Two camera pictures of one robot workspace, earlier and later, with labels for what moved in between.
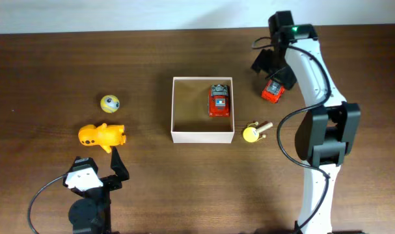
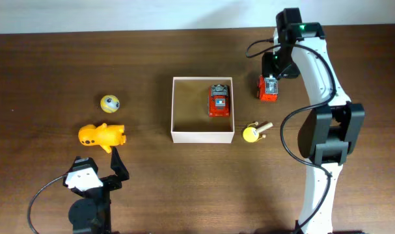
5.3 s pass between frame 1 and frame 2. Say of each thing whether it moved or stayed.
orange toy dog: stayed
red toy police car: moved
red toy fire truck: stayed
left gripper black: stayed
